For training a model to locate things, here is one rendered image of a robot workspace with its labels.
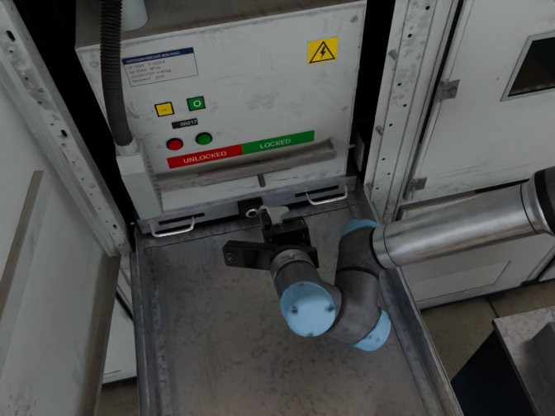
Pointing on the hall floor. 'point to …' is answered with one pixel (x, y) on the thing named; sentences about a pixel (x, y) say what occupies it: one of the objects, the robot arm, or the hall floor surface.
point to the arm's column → (490, 384)
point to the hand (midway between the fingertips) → (261, 219)
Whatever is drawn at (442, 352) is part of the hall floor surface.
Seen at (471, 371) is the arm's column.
